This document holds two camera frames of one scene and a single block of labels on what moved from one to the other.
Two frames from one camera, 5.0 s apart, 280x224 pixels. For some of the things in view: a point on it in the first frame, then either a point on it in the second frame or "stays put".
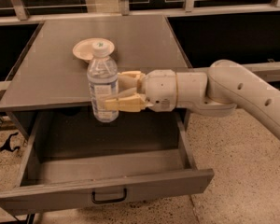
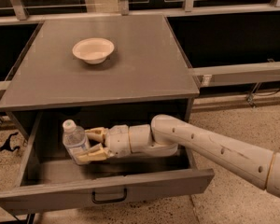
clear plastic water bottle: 102,77 → 75,140
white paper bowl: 84,49 stays put
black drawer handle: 109,200 stays put
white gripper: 160,90 → 119,140
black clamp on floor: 7,146 stays put
